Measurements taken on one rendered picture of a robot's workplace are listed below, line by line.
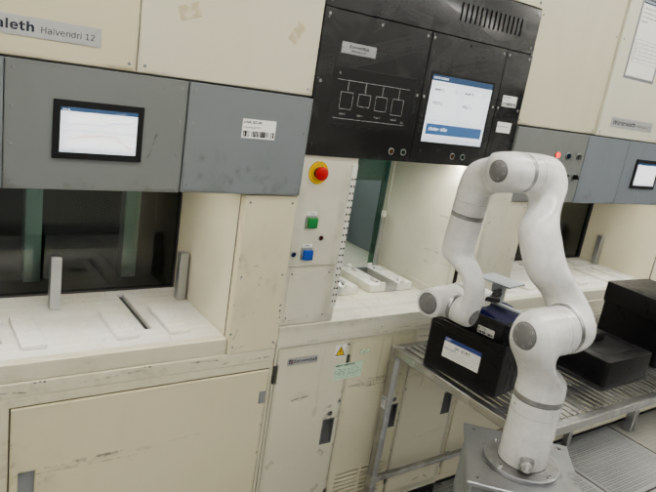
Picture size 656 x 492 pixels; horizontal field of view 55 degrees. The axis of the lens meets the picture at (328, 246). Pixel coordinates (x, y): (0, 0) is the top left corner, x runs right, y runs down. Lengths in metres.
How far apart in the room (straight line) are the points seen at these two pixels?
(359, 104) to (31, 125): 0.89
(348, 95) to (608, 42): 1.24
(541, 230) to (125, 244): 1.28
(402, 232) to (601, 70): 0.99
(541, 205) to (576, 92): 1.08
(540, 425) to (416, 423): 0.98
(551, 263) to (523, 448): 0.46
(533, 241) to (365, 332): 0.79
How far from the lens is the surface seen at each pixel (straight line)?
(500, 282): 2.05
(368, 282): 2.38
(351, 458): 2.41
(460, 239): 1.73
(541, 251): 1.56
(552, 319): 1.51
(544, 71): 2.46
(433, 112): 2.07
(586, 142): 2.72
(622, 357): 2.39
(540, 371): 1.55
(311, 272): 1.93
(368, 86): 1.88
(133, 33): 1.56
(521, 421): 1.64
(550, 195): 1.63
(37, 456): 1.83
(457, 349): 2.05
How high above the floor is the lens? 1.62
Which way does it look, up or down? 15 degrees down
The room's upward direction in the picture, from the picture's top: 9 degrees clockwise
